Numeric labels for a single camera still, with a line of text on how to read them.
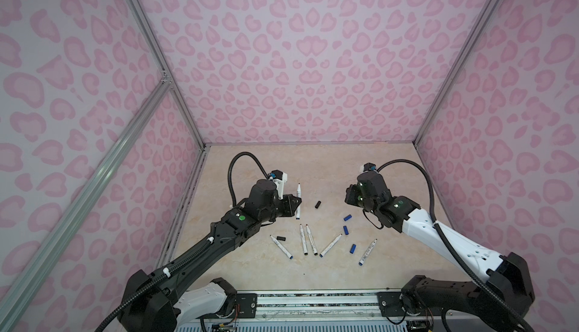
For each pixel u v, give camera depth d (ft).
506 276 1.33
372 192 1.95
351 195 2.32
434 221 1.63
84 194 1.84
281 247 2.80
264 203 1.90
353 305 2.46
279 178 2.27
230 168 1.91
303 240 2.87
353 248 2.81
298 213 2.46
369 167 2.35
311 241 2.84
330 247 2.81
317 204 3.20
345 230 2.96
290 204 2.18
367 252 2.75
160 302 1.26
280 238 2.90
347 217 3.05
